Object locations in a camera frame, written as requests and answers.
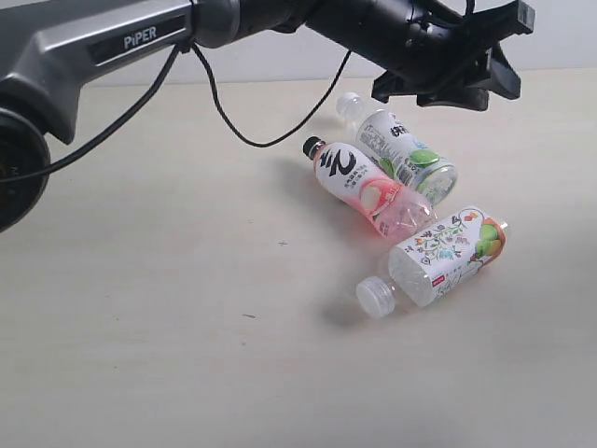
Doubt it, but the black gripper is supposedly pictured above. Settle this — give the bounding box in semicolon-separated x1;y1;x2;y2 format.
371;1;535;110

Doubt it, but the lime drink bottle white label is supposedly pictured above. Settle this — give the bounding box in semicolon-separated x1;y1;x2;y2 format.
336;91;458;205

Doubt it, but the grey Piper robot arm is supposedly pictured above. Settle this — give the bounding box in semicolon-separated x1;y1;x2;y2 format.
1;0;535;230

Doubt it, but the pink peach drink bottle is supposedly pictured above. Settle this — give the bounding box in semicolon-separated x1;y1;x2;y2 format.
303;136;437;243

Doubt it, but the floral label tea bottle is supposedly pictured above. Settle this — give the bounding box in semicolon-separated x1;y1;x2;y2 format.
355;205;510;318

